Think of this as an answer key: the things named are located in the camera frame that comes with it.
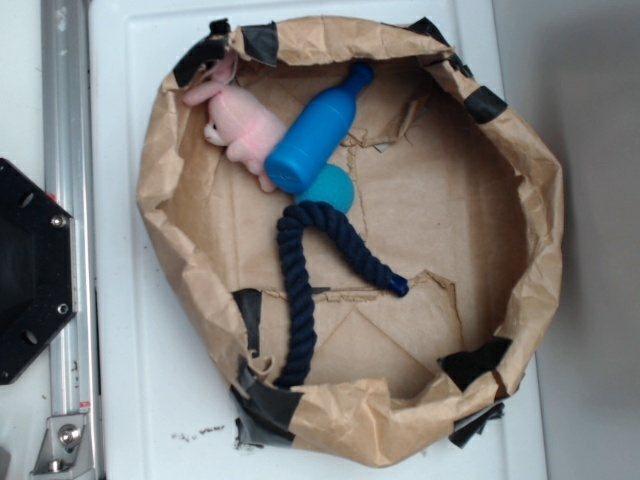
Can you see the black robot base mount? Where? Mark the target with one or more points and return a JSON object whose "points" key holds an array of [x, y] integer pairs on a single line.
{"points": [[37, 292]]}

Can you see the brown paper bag bin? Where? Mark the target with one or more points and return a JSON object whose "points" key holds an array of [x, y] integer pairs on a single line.
{"points": [[453, 190]]}

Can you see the teal ball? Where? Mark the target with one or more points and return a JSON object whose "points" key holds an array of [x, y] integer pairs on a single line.
{"points": [[333, 186]]}

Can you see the aluminium extrusion rail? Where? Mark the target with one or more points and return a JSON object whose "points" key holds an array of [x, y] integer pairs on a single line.
{"points": [[74, 353]]}

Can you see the metal corner bracket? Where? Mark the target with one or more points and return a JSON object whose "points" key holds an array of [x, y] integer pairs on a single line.
{"points": [[66, 450]]}

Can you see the pink plush bunny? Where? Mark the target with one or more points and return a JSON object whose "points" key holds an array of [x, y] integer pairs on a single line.
{"points": [[237, 120]]}

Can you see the blue plastic bottle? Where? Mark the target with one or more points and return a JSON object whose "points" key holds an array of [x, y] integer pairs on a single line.
{"points": [[306, 147]]}

